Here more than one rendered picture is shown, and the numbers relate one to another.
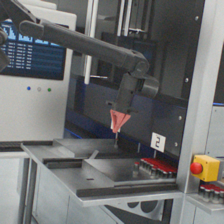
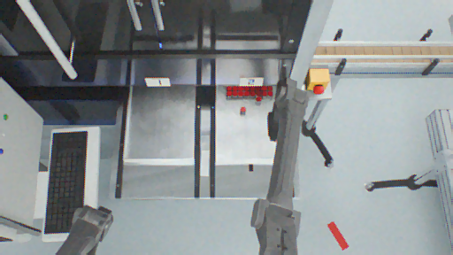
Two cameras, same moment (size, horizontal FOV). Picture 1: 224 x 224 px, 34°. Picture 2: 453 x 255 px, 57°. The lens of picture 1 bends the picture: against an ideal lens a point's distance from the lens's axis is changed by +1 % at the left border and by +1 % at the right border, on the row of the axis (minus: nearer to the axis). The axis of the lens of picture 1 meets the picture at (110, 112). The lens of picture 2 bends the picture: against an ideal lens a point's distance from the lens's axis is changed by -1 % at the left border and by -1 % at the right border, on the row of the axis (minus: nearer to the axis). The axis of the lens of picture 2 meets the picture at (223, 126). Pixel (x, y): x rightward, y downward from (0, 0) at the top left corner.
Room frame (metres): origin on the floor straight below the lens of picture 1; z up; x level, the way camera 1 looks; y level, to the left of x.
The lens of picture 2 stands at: (1.15, 0.48, 2.39)
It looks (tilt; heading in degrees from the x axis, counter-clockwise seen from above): 68 degrees down; 300
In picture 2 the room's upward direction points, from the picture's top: straight up
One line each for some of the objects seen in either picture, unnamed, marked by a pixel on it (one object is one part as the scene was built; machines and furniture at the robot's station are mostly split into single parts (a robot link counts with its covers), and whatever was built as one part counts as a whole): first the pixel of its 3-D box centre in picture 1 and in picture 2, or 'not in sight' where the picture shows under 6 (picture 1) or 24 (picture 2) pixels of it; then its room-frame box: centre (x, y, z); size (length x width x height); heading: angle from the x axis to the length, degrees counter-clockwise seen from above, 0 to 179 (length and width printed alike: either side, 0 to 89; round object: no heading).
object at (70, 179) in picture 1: (98, 166); (205, 137); (1.49, 0.02, 0.87); 0.70 x 0.48 x 0.02; 30
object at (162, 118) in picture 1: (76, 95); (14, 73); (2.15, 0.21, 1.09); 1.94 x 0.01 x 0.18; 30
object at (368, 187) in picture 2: not in sight; (410, 184); (0.52, -0.55, 0.07); 0.50 x 0.08 x 0.14; 30
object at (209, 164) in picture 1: (207, 167); (317, 78); (1.22, -0.35, 1.00); 0.08 x 0.07 x 0.07; 120
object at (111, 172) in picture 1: (134, 172); (249, 117); (1.38, -0.13, 0.90); 0.34 x 0.26 x 0.04; 120
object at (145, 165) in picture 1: (153, 169); (249, 96); (1.42, -0.20, 0.91); 0.18 x 0.02 x 0.05; 30
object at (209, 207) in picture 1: (213, 203); (313, 83); (1.23, -0.40, 0.87); 0.14 x 0.13 x 0.02; 120
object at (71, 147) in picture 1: (96, 148); (161, 118); (1.67, 0.04, 0.90); 0.34 x 0.26 x 0.04; 120
